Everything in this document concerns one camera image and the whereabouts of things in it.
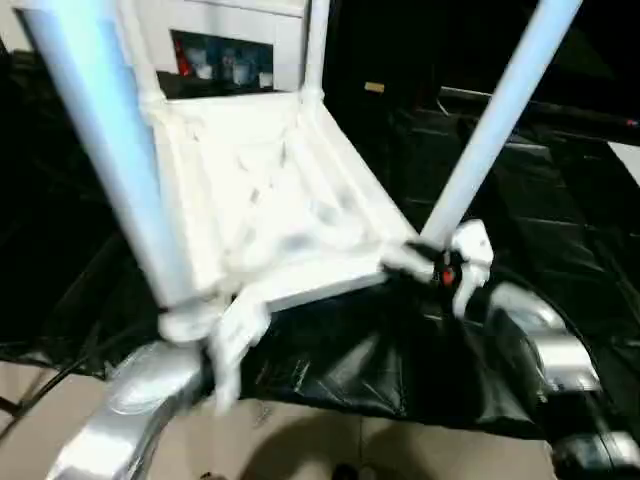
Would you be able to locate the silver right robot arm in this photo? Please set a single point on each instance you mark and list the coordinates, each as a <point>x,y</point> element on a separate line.
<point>565,350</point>

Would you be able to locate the black work mat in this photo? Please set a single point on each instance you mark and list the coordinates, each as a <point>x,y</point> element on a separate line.
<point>375,370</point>

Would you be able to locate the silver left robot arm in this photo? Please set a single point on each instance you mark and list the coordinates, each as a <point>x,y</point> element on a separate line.
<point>140,380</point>

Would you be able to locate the white flat board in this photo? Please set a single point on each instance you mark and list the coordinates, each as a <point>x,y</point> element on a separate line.
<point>627,157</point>

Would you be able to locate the white glass-door cabinet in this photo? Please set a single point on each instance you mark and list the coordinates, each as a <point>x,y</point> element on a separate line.
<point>240,15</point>

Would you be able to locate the small white jar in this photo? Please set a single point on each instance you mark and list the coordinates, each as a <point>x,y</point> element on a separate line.
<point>202,70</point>
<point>265,79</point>

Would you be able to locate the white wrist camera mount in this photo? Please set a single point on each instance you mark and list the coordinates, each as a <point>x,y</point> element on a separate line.
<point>235,340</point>
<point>472,240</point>

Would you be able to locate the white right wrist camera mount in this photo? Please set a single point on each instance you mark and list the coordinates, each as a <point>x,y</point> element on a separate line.
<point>472,240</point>

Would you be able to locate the small tan label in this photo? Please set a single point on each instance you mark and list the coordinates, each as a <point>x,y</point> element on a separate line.
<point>375,87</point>

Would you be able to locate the black folding chair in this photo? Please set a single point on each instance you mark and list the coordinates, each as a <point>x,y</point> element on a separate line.
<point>10,404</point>

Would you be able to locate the small red bottle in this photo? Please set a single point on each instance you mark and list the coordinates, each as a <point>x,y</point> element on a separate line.
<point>181,62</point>

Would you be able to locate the dark right robot foot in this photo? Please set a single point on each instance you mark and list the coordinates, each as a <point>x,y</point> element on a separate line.
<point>345,474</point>

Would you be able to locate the black metal rail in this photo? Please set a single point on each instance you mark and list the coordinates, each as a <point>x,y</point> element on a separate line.
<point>550,112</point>

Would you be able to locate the white plastic table leg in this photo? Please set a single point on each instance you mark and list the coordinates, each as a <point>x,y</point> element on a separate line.
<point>145,60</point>
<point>500,115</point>
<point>315,45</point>
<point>100,125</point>

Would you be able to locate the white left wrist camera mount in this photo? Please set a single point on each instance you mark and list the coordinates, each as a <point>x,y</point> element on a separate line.
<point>235,340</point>

